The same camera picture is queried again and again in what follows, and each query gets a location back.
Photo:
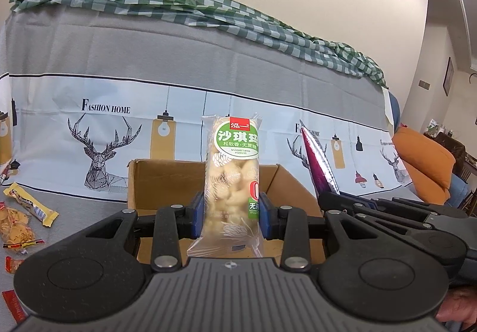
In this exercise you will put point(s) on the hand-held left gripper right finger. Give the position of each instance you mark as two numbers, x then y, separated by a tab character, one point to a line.
265	216

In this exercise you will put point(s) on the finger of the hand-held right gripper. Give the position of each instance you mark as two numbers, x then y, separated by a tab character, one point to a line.
380	224
331	201

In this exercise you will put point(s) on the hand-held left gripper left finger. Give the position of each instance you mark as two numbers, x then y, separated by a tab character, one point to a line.
197	216

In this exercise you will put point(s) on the purple chocolate bar packet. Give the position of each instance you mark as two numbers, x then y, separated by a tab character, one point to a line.
318	164

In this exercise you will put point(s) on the cardboard box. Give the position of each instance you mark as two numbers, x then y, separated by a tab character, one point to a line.
164	183

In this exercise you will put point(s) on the green label pastry packet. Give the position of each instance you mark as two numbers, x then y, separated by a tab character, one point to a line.
231	175

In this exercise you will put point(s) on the yellow candy bar packet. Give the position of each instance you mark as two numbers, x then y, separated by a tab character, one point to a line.
29	203

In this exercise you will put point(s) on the clear bag of yellow chips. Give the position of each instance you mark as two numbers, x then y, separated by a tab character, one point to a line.
13	227

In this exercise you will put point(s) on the person's right hand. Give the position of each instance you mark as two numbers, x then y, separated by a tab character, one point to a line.
458	307

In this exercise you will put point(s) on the orange cushion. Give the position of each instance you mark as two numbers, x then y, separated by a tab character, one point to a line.
425	168

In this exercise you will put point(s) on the dark wooden cabinet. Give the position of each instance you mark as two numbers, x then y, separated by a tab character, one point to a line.
454	153

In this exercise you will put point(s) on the grey deer printed cloth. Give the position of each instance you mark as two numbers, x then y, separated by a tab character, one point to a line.
223	75

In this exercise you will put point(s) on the small orange snack bar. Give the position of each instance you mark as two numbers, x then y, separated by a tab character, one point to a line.
13	265

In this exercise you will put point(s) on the red square packet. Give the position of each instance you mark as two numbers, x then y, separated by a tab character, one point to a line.
15	305

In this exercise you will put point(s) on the green checkered cloth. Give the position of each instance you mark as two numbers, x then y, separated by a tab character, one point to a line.
186	0

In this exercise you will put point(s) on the wall switch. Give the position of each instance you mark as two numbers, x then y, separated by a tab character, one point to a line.
424	84

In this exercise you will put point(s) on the small framed wall picture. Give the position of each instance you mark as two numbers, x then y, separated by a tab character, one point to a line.
448	77

